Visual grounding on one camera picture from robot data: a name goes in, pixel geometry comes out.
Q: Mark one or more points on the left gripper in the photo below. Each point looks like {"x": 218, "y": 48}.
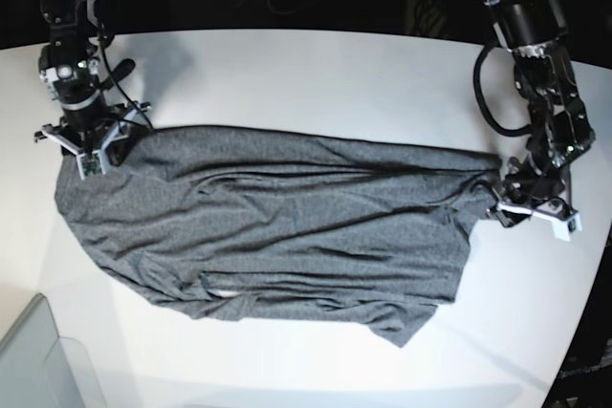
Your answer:
{"x": 528, "y": 192}

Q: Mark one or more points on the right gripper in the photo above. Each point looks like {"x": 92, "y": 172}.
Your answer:
{"x": 115, "y": 134}

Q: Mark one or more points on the grey t-shirt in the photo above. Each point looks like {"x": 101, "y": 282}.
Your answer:
{"x": 233, "y": 223}

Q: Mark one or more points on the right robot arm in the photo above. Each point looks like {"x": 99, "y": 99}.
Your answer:
{"x": 75, "y": 69}

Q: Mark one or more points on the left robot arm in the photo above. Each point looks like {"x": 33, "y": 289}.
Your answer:
{"x": 558, "y": 133}

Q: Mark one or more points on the translucent grey tray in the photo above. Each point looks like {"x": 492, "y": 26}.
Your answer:
{"x": 41, "y": 368}

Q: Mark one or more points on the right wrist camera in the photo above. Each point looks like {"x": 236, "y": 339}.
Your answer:
{"x": 91, "y": 164}

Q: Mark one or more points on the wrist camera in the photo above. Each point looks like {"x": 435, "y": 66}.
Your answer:
{"x": 565, "y": 227}
{"x": 91, "y": 164}

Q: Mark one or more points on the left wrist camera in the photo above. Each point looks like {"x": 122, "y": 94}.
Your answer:
{"x": 565, "y": 227}

